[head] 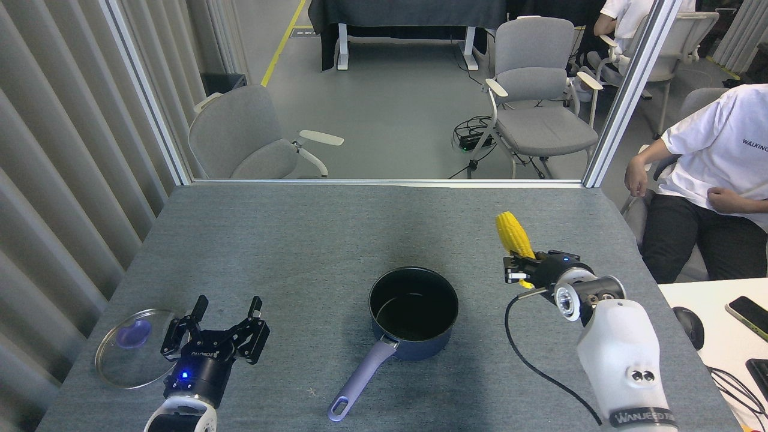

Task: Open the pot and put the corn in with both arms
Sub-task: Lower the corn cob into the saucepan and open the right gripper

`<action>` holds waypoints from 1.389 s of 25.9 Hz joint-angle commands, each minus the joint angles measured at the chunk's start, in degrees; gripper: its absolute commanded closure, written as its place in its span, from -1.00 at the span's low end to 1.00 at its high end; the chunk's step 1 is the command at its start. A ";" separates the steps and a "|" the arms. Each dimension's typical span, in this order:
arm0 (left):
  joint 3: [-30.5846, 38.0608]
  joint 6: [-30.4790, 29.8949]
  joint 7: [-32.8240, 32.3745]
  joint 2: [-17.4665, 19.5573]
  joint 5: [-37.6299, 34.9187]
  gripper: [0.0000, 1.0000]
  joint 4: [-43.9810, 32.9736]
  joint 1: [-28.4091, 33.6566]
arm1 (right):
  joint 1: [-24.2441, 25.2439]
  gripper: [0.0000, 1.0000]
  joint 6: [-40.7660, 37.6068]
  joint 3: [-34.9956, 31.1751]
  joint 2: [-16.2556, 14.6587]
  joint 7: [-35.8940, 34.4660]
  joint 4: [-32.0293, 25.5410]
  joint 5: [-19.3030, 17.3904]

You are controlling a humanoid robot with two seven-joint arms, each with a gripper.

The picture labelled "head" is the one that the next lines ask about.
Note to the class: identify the person's left hand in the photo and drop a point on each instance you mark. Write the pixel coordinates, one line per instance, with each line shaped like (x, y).
(723, 200)

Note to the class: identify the person in white shirt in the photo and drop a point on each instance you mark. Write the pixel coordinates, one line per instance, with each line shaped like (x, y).
(714, 144)

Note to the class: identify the silver aluminium post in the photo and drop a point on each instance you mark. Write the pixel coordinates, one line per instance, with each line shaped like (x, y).
(630, 96)
(147, 96)

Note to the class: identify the grey office chair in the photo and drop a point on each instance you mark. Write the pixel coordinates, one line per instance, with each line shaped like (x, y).
(234, 132)
(540, 126)

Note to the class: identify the black flat device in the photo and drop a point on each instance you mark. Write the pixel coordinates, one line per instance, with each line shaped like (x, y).
(759, 378)

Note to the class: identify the seated person at desk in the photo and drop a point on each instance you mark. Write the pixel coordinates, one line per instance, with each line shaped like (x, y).
(630, 18)

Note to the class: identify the desk with black cloth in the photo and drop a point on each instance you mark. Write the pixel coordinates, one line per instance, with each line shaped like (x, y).
(408, 15)

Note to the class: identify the black computer mouse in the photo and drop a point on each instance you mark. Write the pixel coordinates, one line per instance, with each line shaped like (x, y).
(689, 327)

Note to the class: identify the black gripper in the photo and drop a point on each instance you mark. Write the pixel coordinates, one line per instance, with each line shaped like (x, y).
(558, 273)
(201, 372)

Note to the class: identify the glass lid with blue knob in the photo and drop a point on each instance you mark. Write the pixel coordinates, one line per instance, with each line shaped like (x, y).
(120, 366)

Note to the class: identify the black floor bin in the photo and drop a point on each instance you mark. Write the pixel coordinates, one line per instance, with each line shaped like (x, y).
(223, 83)

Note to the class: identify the white-framed mesh office chair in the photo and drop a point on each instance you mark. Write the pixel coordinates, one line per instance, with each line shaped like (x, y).
(681, 51)

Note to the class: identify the white side table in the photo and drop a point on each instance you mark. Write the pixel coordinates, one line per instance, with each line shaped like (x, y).
(720, 360)

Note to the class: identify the smartphone with green case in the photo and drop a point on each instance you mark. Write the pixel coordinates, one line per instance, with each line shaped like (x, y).
(750, 315)

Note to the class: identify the yellow corn cob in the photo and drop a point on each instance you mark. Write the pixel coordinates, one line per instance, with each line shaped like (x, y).
(513, 234)

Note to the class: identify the person's right hand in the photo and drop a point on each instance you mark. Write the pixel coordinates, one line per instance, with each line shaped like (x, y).
(636, 177)

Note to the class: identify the black power strip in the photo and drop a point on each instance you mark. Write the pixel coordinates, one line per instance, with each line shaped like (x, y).
(475, 142)

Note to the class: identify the silver table edge rail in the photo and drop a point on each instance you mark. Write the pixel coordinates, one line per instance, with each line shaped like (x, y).
(390, 182)

